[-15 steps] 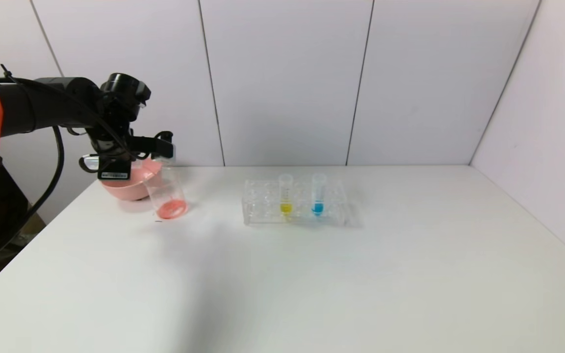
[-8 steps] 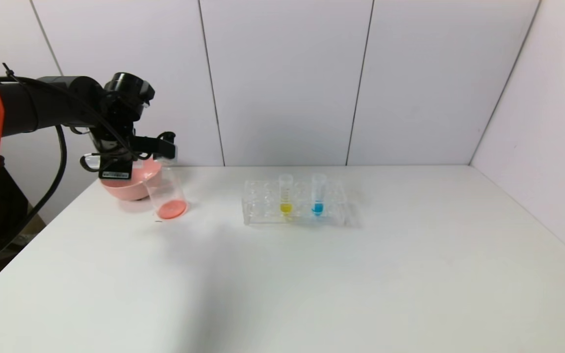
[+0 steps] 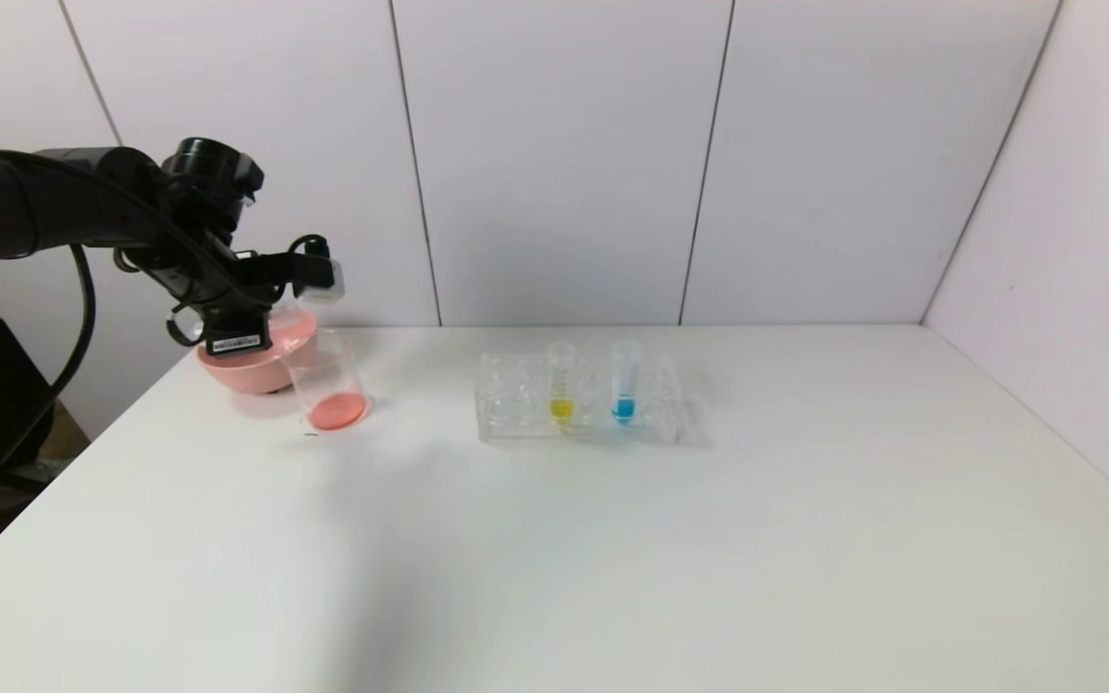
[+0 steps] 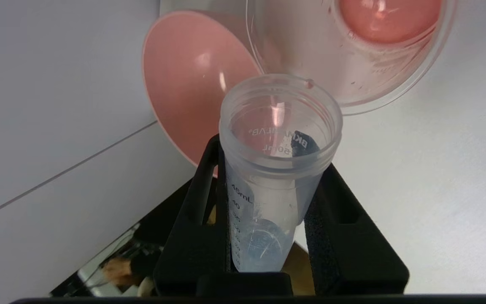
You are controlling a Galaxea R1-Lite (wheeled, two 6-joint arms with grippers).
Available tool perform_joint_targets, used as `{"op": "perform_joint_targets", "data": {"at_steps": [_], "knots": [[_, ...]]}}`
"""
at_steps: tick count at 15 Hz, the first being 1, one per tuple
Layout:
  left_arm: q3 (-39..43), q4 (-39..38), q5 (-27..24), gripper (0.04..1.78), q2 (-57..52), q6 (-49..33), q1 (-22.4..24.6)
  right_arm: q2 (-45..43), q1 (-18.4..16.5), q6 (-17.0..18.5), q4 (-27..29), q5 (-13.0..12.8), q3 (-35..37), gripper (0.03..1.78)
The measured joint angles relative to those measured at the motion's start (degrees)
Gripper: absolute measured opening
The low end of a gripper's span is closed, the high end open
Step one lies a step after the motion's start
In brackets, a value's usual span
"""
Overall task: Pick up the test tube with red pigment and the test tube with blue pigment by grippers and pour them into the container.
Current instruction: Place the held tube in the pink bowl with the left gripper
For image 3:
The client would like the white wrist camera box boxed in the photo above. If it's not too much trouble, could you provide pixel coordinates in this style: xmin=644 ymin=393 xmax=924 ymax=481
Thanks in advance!
xmin=291 ymin=236 xmax=347 ymax=305

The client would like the pink bowl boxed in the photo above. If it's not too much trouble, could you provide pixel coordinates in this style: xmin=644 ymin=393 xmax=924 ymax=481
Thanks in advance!
xmin=196 ymin=306 xmax=321 ymax=396

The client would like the clear plastic test tube rack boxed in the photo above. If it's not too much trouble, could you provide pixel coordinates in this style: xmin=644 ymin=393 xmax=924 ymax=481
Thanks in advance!
xmin=476 ymin=350 xmax=683 ymax=446

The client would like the test tube with red pigment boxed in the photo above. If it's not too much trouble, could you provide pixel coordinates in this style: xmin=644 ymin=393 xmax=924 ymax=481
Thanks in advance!
xmin=269 ymin=300 xmax=322 ymax=336

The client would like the clear glass beaker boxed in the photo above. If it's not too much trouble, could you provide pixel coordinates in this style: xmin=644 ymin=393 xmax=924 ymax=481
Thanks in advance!
xmin=283 ymin=327 xmax=369 ymax=432

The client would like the test tube with blue pigment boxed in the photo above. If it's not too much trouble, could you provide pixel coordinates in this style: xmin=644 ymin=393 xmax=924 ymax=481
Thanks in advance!
xmin=610 ymin=340 xmax=640 ymax=426

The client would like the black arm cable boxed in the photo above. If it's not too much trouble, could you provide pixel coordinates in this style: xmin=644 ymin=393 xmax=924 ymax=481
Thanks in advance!
xmin=0 ymin=244 xmax=99 ymax=511

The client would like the test tube with yellow pigment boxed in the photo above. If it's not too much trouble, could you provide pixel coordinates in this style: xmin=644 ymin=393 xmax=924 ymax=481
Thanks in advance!
xmin=547 ymin=341 xmax=577 ymax=426

